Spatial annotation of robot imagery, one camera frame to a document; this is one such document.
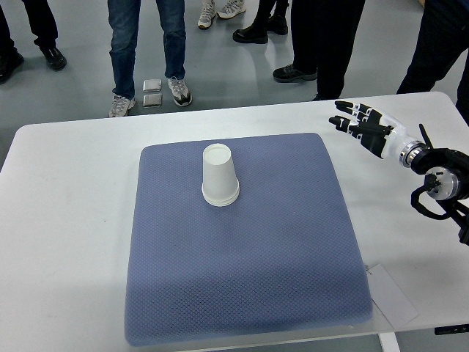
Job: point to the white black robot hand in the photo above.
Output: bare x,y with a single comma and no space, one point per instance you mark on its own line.
379,133

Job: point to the white paper cup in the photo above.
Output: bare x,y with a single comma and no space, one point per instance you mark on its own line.
219,177
220,203

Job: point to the person in dark trousers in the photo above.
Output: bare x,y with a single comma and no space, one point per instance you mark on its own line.
323,34

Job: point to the blue quilted cushion mat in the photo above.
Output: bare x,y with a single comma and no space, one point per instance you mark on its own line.
282,256

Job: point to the person in black boots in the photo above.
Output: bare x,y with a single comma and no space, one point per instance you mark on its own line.
270,17

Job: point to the white table leg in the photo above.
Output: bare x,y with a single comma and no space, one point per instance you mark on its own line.
388,342

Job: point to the person in white sneakers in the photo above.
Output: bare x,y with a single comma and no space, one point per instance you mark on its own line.
231,9

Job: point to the black table control panel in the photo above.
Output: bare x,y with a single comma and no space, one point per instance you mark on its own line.
454,329

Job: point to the lower silver floor box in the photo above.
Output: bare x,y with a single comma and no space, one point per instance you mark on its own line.
152,100

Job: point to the silver floor box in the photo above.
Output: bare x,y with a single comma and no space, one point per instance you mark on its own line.
152,100
151,85

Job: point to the upper silver floor box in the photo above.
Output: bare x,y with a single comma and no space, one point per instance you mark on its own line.
151,85

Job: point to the person in blue jeans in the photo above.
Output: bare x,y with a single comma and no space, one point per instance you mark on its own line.
131,36

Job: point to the person in grey trousers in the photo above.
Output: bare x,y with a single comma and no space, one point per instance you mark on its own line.
43,26

